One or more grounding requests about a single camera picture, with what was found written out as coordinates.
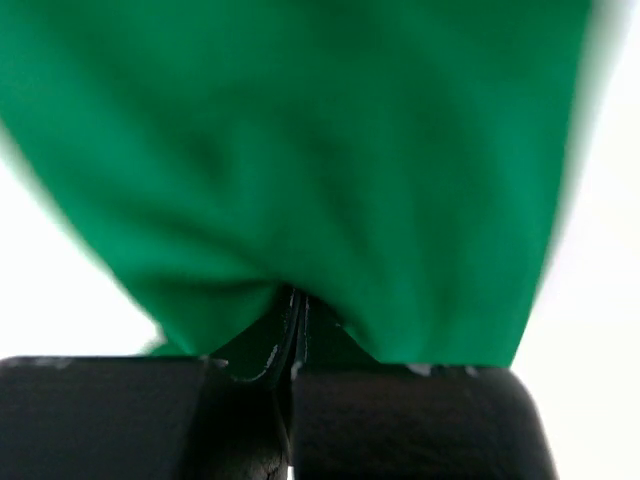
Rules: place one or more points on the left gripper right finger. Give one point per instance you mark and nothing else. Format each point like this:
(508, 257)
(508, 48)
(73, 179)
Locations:
(355, 418)

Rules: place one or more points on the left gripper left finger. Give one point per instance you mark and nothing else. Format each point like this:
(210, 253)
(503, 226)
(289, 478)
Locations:
(222, 416)

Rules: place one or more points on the green t-shirt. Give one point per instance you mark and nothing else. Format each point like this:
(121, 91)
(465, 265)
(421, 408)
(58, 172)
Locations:
(399, 160)

